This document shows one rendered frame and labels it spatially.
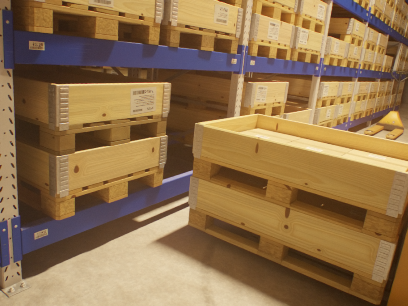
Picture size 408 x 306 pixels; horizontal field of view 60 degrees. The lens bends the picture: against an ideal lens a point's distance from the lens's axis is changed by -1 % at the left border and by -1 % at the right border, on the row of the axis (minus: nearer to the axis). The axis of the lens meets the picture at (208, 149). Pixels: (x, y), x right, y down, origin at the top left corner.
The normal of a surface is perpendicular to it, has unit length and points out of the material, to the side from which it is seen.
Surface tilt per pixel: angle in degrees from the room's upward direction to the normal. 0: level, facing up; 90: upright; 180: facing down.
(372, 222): 90
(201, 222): 90
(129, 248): 0
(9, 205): 90
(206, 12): 90
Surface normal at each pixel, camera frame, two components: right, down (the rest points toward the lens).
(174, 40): 0.80, 0.22
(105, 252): 0.10, -0.96
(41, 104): -0.56, 0.16
